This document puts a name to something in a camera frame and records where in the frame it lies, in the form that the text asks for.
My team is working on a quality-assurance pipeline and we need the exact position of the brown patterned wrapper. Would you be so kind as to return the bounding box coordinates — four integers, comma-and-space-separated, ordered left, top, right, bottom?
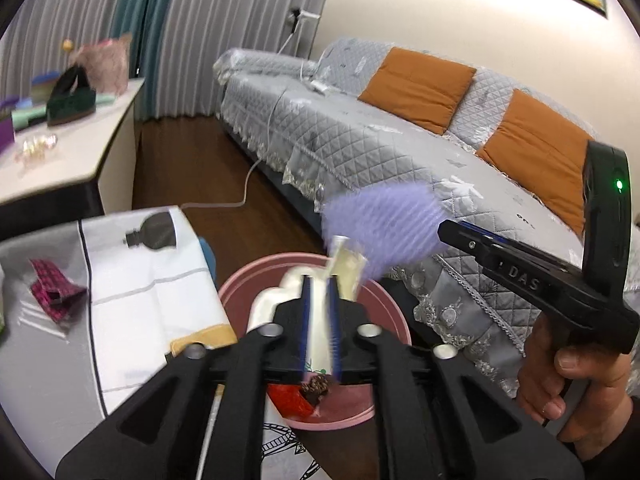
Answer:
300, 375, 331, 406

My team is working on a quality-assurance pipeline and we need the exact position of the pink plastic basin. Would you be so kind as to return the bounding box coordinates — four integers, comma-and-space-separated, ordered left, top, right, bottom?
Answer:
218, 253, 413, 432

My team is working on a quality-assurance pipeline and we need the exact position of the grey curtain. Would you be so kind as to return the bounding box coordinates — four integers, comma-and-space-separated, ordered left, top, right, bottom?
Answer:
145, 0, 341, 118
0, 0, 131, 106

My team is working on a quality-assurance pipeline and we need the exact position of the orange cushion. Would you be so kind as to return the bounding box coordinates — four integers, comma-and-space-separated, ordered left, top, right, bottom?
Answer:
475, 88, 596, 236
357, 46, 477, 136

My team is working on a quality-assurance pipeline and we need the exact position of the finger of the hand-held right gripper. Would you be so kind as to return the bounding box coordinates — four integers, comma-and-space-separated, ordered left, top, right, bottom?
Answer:
437, 220, 506, 273
457, 220, 516, 248

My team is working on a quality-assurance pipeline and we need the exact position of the purple foam net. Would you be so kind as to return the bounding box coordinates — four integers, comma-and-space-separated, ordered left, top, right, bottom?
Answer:
320, 182, 448, 281

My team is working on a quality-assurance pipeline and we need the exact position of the grey quilted sofa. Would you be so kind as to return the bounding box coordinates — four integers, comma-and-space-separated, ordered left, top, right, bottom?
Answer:
214, 35, 640, 401

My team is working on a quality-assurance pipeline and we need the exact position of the orange-red plastic bag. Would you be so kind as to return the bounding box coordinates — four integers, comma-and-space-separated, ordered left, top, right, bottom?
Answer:
267, 384, 316, 418

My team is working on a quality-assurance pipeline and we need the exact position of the clear crinkled wrapper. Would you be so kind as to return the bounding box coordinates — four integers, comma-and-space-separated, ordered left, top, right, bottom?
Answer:
15, 132, 60, 166

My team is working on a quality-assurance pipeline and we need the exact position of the white power cable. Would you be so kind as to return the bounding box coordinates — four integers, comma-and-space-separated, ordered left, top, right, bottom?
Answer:
180, 80, 326, 211

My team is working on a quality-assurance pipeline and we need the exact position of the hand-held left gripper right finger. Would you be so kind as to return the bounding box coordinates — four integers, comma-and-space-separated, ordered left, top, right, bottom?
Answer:
327, 277, 586, 480

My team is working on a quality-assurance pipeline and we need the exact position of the pink lace basket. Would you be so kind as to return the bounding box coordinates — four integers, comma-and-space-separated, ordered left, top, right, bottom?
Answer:
77, 35, 133, 96

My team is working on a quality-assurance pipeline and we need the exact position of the black bag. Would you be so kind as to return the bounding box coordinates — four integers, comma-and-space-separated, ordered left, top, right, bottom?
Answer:
47, 66, 91, 106

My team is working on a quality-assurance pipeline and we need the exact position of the stack of coloured bowls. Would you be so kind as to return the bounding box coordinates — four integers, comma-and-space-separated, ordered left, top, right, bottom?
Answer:
31, 74, 63, 101

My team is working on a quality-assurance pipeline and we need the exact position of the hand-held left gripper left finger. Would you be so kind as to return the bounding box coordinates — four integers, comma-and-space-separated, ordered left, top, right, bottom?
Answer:
55, 277, 312, 480

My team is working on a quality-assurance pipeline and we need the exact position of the mint green cloth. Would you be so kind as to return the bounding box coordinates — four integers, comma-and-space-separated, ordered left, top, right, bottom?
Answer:
10, 94, 121, 131

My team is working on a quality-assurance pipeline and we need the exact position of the blue plastic object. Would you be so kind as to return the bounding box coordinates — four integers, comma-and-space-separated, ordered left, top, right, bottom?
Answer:
197, 237, 218, 286

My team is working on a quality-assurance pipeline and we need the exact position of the person's right hand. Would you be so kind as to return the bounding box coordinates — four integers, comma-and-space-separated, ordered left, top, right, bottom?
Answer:
517, 316, 633, 461

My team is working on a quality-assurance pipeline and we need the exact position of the teal curtain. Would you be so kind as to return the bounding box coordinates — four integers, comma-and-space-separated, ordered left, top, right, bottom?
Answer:
110, 0, 173, 121

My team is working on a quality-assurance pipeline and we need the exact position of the magenta checked wrapper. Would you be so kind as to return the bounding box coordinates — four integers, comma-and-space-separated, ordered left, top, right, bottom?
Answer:
29, 258, 88, 321

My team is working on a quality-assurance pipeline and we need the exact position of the multicoloured box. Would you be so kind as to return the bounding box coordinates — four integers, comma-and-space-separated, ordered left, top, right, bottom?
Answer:
0, 110, 15, 153

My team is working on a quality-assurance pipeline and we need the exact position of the white side table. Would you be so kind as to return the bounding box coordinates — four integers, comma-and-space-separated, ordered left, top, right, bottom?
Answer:
0, 77, 146, 221

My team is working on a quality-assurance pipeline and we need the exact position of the cream paper carton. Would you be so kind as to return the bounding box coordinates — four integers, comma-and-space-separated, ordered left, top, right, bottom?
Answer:
247, 235, 368, 376

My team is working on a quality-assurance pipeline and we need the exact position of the dark green basin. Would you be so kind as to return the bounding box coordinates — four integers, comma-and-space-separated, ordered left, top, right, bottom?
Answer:
46, 87, 98, 127

